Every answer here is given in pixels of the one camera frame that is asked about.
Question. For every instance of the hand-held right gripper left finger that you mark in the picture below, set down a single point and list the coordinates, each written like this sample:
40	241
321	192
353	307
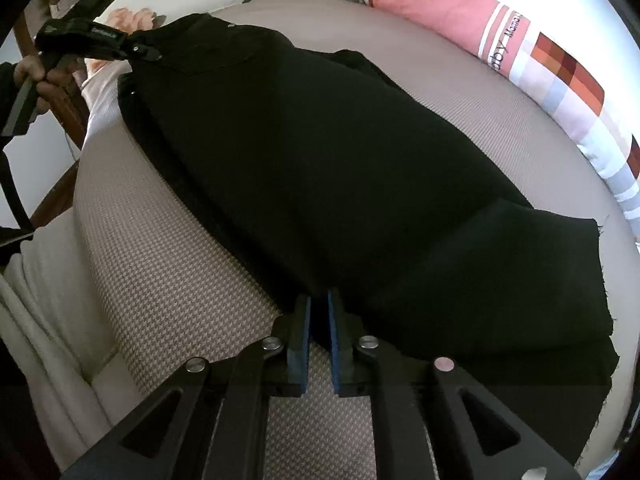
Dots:
302	347

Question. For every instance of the grey houndstooth mattress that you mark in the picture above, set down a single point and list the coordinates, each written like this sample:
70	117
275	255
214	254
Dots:
190	285

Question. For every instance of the pink checkered pillow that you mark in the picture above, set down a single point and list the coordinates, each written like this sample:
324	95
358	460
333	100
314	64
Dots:
500	25

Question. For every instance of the black pants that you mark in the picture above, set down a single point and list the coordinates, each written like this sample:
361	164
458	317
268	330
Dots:
325	185

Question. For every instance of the white blanket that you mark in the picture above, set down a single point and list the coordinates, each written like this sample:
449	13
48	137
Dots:
45	320

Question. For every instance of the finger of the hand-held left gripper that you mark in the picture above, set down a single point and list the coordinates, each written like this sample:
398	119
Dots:
142	51

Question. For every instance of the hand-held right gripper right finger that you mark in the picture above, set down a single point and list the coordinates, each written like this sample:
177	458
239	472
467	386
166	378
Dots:
338	347

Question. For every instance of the person's left hand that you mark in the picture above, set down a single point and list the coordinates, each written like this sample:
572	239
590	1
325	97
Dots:
52	82

